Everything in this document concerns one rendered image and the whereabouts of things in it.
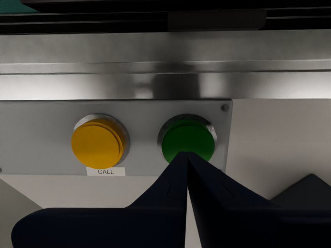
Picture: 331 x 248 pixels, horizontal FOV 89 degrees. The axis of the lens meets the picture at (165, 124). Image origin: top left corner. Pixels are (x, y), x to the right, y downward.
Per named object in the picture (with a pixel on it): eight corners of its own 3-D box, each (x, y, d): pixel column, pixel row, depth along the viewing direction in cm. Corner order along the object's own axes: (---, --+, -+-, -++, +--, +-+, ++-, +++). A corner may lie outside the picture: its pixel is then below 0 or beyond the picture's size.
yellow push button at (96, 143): (129, 158, 15) (123, 170, 13) (86, 158, 15) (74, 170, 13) (126, 115, 14) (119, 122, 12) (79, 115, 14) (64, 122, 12)
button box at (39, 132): (210, 148, 20) (226, 180, 14) (41, 147, 21) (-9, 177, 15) (215, 89, 18) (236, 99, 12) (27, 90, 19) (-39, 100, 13)
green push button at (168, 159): (208, 159, 15) (213, 171, 13) (163, 158, 15) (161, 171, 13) (211, 115, 14) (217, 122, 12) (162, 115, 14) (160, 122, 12)
